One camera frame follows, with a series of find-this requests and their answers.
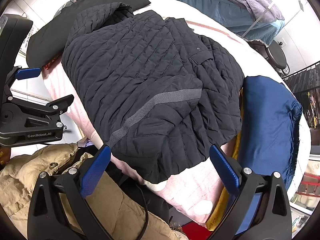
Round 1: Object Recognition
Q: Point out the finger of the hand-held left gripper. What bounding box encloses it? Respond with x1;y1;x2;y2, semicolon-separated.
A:
2;66;42;98
12;94;75;116

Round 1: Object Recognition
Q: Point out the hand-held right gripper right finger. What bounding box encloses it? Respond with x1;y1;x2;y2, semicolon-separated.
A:
207;144;293;240

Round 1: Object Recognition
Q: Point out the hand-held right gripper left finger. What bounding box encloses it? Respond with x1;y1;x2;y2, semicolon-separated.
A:
27;145;113;240

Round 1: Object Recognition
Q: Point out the black quilted jacket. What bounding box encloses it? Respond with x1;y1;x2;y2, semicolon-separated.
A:
61;2;245;184

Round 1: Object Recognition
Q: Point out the red patterned cloth strip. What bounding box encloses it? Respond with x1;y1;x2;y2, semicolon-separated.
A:
42;55;62;70

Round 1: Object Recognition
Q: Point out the pink polka dot blanket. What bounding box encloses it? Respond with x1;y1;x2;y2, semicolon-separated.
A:
41;0;312;228

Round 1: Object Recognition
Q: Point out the yellow cloth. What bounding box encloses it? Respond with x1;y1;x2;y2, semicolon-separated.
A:
207;87;244;230

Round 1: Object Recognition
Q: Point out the black pillow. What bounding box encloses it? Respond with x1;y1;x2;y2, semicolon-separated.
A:
26;0;152;67

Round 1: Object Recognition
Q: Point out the beige puffer jacket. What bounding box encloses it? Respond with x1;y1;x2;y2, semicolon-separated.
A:
0;142;190;240

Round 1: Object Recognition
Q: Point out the navy blue cloth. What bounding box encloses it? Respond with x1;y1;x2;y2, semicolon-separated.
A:
236;76;303;235

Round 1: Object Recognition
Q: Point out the dark cloth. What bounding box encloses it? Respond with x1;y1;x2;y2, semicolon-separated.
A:
75;150;173;220

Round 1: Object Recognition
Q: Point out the black metal rack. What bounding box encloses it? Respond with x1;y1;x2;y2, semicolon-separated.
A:
285;64;320;130

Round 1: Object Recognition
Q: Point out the black round stool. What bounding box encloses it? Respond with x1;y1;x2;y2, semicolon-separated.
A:
250;40;290;75

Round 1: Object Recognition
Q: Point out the white bar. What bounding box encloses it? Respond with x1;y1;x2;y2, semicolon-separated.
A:
241;0;275;39

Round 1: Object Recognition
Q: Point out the grey quilt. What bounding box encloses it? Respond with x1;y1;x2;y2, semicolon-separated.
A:
192;0;285;22

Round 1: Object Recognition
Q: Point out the black cable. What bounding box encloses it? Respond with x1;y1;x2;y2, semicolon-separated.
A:
132;182;150;240

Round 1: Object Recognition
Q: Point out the red metal frame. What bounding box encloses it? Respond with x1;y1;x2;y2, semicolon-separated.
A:
303;164;320;205

